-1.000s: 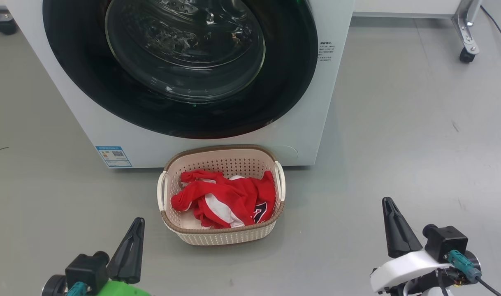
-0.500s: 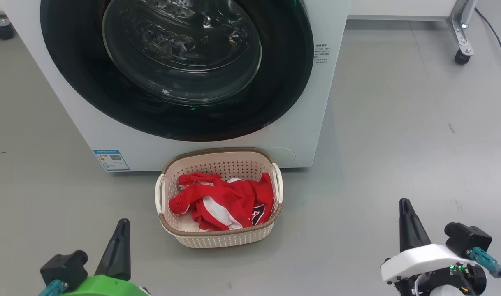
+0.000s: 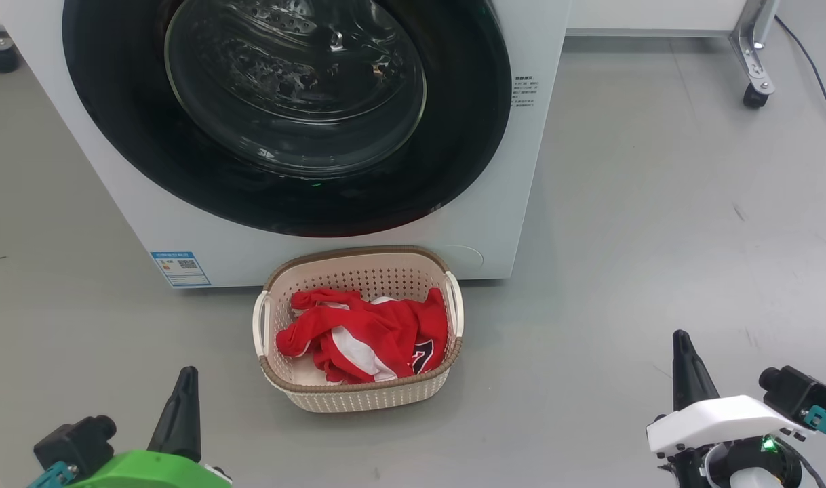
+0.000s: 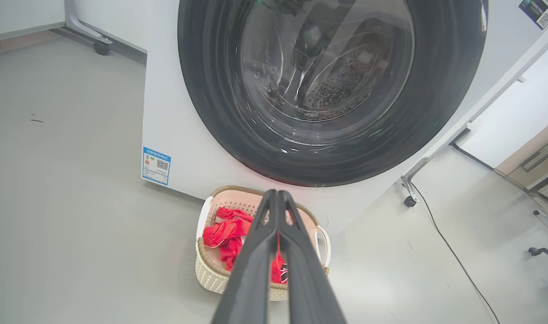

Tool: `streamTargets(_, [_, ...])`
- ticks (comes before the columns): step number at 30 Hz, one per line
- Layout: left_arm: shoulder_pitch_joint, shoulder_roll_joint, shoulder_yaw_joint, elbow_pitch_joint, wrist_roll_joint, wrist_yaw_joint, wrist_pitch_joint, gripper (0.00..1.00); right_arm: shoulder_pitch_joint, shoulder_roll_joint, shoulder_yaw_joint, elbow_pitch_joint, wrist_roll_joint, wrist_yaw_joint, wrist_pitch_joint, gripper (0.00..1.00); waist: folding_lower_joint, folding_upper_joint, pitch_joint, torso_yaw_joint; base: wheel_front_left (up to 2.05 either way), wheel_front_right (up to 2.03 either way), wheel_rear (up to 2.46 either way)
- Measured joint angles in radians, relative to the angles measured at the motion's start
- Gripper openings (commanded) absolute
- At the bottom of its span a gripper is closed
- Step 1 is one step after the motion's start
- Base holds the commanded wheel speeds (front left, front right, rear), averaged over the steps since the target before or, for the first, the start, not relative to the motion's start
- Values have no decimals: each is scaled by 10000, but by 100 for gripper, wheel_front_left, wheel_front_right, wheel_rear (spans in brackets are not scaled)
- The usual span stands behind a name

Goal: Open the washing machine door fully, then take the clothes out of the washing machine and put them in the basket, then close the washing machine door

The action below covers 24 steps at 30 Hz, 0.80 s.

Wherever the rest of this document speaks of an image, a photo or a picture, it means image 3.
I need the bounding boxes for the metal stand leg with caster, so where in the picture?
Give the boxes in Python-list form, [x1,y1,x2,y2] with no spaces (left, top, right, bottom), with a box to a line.
[728,0,781,109]

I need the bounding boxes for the red and white garment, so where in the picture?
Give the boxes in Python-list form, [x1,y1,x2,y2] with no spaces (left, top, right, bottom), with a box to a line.
[275,287,449,386]

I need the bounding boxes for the glass washing machine door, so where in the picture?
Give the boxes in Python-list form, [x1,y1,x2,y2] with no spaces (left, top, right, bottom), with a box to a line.
[62,0,512,238]

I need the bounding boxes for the black floor cable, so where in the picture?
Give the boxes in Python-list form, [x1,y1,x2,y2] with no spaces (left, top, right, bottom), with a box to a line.
[774,15,826,143]

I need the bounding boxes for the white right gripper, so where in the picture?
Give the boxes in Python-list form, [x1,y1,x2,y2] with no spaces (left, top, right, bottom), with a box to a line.
[646,330,808,455]

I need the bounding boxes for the cream plastic laundry basket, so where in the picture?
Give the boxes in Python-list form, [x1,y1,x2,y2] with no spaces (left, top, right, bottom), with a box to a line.
[252,245,465,414]

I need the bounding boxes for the white front-load washing machine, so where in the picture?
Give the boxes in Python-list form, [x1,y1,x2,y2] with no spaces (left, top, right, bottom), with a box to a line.
[0,0,573,289]

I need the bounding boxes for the blue energy label sticker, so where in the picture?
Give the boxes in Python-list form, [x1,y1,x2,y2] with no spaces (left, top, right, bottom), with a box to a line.
[150,251,212,289]

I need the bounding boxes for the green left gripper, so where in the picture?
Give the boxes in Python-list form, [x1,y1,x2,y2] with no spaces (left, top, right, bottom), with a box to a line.
[67,367,232,488]

